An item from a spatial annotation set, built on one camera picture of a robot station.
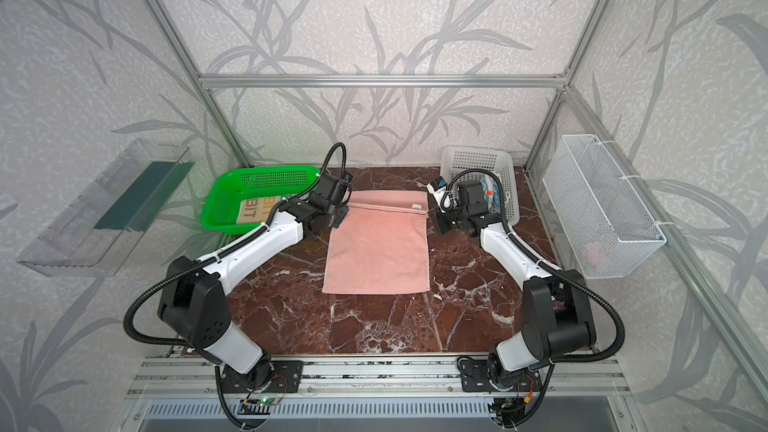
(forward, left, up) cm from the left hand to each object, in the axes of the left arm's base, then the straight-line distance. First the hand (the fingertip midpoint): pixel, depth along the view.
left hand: (334, 194), depth 88 cm
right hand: (-1, -30, -2) cm, 30 cm away
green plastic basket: (+5, +43, -15) cm, 46 cm away
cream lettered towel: (+6, +32, -18) cm, 37 cm away
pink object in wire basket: (-20, -68, +4) cm, 71 cm away
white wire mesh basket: (-22, -62, +17) cm, 68 cm away
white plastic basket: (+27, -57, -12) cm, 65 cm away
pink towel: (-7, -14, -19) cm, 24 cm away
